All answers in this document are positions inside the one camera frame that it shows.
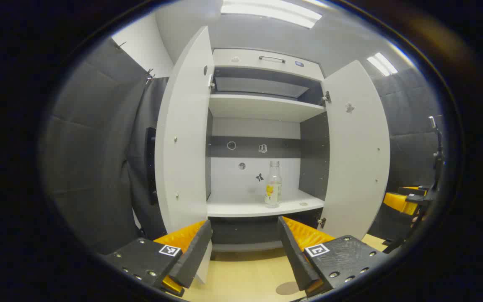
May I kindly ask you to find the black backdrop cloth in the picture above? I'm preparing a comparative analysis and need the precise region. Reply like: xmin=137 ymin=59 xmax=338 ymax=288
xmin=40 ymin=37 xmax=158 ymax=256
xmin=367 ymin=67 xmax=445 ymax=242
xmin=126 ymin=77 xmax=171 ymax=240

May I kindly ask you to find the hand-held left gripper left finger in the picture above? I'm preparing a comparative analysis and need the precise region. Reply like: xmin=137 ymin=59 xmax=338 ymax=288
xmin=104 ymin=219 xmax=213 ymax=297

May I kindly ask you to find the clear bottle yellow label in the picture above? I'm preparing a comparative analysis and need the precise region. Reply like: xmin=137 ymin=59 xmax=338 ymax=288
xmin=265 ymin=161 xmax=283 ymax=208

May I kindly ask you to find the grey cabinet door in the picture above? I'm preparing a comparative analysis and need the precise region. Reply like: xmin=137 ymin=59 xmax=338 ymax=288
xmin=154 ymin=26 xmax=216 ymax=286
xmin=319 ymin=60 xmax=391 ymax=240

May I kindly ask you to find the grey cabinet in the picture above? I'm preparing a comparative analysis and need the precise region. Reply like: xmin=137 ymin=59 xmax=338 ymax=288
xmin=206 ymin=47 xmax=330 ymax=252

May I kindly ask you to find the black door handle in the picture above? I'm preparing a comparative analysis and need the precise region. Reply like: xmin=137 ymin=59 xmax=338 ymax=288
xmin=146 ymin=127 xmax=158 ymax=206

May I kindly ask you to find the white cabinet shelf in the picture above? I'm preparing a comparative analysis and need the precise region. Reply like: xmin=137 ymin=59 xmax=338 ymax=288
xmin=206 ymin=190 xmax=325 ymax=218
xmin=209 ymin=93 xmax=327 ymax=123

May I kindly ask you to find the ceiling light panel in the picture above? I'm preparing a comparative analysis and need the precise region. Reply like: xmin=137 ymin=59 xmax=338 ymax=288
xmin=366 ymin=52 xmax=398 ymax=77

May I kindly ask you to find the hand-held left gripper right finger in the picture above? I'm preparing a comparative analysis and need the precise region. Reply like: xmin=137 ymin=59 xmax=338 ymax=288
xmin=277 ymin=216 xmax=388 ymax=296

